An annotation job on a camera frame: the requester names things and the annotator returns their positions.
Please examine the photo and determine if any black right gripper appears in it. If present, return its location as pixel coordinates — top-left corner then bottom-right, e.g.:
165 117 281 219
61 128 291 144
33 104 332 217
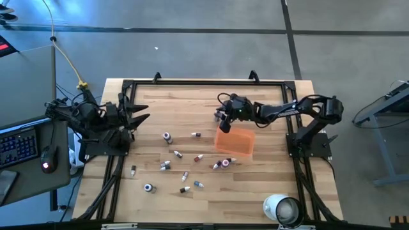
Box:
217 93 256 134

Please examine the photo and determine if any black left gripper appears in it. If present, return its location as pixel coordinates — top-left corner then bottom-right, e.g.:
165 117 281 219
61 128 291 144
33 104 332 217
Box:
107 93 151 141

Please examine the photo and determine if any orange translucent plastic bin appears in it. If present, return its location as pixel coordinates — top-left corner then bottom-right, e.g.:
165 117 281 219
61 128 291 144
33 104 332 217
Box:
213 126 256 158

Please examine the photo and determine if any white box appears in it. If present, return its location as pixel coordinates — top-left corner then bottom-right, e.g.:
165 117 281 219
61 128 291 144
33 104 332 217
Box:
68 132 86 167

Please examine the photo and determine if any dark grey desk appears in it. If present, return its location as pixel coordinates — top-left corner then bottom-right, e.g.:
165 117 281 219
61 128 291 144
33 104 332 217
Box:
0 116 72 207

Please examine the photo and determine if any black computer mouse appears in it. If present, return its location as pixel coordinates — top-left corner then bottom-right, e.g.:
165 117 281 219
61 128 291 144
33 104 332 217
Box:
40 145 59 175

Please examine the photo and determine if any white cylinder with dark opening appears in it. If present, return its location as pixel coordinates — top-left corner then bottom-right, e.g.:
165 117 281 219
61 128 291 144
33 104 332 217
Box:
263 194 305 229

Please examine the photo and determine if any dark grey computer monitor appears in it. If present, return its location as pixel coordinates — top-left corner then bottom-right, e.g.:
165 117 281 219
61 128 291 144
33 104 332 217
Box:
0 44 57 128

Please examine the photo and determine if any black desk leg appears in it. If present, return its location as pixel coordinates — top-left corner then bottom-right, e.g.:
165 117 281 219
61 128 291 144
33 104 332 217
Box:
49 190 60 212

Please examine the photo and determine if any backlit black keyboard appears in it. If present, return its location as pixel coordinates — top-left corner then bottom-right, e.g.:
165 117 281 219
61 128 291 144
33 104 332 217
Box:
0 126 40 169

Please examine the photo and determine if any black smartphone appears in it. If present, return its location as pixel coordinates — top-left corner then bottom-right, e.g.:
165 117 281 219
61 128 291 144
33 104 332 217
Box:
0 169 19 206

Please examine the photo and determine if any black device with red display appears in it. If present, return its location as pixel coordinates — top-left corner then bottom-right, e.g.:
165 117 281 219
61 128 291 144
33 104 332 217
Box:
0 34 19 59

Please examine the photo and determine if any striped wooden block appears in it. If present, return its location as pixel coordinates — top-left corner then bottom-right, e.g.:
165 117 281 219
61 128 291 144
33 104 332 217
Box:
389 215 409 228

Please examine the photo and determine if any black aluminium table frame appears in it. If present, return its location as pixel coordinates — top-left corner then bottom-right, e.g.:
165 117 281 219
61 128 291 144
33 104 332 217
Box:
72 78 345 224

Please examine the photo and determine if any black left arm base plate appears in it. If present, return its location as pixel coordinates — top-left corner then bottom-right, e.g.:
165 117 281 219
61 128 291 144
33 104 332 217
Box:
83 140 130 157

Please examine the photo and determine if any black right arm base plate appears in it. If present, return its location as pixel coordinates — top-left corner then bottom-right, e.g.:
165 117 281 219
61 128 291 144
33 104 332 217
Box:
286 132 333 159

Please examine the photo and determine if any silver metal bracket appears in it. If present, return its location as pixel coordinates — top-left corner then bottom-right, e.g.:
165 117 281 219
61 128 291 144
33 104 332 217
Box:
101 222 139 230
277 224 316 230

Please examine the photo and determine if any yellow power cable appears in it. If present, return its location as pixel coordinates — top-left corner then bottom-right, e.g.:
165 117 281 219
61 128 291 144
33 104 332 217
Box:
41 0 84 84

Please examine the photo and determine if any grey metal desk frame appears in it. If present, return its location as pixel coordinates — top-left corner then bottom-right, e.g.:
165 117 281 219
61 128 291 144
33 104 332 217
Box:
352 79 409 187

